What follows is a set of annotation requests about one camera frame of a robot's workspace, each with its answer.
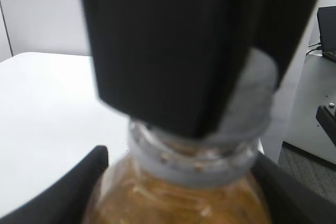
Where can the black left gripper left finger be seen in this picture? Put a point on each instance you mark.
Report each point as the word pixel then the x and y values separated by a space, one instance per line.
pixel 66 200

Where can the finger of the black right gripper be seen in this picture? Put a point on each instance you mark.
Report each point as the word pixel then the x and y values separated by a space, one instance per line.
pixel 280 30
pixel 170 63

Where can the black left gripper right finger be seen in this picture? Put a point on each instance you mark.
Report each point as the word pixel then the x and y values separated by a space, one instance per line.
pixel 289 201

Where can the peach oolong tea bottle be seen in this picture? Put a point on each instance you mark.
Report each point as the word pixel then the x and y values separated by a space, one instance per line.
pixel 165 179

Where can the black monitor on desk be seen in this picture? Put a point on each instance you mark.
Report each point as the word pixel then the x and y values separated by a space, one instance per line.
pixel 326 20

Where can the black aluminium frame bar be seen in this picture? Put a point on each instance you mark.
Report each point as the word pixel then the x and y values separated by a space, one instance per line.
pixel 327 121

